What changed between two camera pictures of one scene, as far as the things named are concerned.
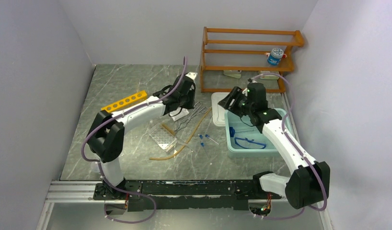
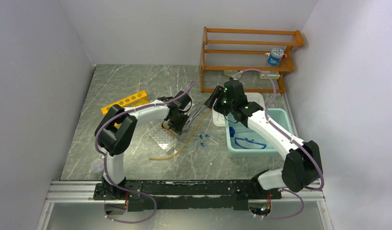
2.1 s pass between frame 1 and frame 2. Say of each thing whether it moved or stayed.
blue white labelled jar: stayed
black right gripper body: moved
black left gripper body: moved
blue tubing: stayed
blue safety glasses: stayed
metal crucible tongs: stayed
